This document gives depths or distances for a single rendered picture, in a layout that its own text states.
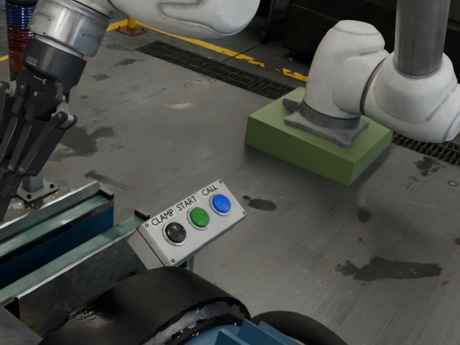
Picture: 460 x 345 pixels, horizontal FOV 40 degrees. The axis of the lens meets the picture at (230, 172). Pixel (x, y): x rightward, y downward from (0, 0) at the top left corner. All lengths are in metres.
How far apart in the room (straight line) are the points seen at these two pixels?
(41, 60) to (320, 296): 0.68
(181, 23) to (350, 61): 0.88
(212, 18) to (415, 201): 1.00
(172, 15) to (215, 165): 0.89
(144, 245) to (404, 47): 0.74
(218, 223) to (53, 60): 0.32
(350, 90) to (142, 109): 0.59
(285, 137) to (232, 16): 0.93
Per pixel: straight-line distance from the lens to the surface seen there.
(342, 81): 1.53
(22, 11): 1.22
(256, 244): 1.29
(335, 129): 1.59
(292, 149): 1.58
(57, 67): 0.80
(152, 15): 0.70
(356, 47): 1.52
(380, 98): 1.47
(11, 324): 0.63
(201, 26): 0.67
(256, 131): 1.61
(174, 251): 0.84
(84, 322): 0.30
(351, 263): 1.30
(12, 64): 1.27
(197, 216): 0.87
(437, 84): 1.42
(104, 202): 1.16
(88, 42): 0.81
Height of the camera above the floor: 1.58
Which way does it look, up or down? 31 degrees down
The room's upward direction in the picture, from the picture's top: 8 degrees clockwise
